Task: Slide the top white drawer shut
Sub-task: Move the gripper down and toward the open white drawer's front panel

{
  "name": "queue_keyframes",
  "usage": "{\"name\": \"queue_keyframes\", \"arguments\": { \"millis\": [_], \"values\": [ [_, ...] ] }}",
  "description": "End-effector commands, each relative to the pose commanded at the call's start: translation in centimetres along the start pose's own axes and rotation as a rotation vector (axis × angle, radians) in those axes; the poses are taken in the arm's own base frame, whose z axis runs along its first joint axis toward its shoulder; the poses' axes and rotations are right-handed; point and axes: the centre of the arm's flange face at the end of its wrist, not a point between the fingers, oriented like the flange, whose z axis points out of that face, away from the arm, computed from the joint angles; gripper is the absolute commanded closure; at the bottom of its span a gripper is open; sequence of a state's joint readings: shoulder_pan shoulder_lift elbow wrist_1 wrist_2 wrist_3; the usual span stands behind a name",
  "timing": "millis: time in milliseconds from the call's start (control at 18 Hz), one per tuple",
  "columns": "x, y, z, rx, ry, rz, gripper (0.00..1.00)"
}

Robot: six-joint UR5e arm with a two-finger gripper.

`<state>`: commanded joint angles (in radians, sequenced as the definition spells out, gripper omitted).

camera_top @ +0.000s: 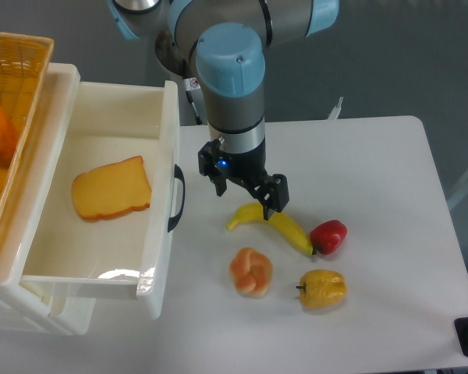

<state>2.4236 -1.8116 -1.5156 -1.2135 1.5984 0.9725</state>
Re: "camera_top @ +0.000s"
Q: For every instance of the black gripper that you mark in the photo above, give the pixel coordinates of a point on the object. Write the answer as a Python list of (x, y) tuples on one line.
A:
[(246, 170)]

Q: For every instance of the yellow toy banana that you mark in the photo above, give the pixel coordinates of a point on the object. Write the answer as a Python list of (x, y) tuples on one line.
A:
[(281, 222)]

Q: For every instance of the yellow wicker basket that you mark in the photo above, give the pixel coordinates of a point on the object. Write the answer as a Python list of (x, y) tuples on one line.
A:
[(24, 60)]

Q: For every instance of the white drawer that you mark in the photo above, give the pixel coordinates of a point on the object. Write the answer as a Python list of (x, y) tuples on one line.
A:
[(106, 227)]

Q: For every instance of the yellow toy bell pepper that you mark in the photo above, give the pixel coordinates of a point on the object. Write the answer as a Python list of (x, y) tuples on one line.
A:
[(321, 288)]

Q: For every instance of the knotted bread roll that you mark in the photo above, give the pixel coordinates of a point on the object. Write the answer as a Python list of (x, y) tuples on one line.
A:
[(251, 272)]

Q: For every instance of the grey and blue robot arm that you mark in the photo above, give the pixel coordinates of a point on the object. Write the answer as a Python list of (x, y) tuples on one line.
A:
[(220, 45)]

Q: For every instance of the red toy bell pepper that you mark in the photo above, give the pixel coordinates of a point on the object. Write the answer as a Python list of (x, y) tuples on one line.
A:
[(327, 237)]

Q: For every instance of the yellow toast slice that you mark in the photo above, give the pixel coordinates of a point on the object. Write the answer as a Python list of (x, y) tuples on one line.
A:
[(112, 190)]

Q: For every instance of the white clamp behind table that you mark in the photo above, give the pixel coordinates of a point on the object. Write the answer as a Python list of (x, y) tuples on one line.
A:
[(336, 110)]

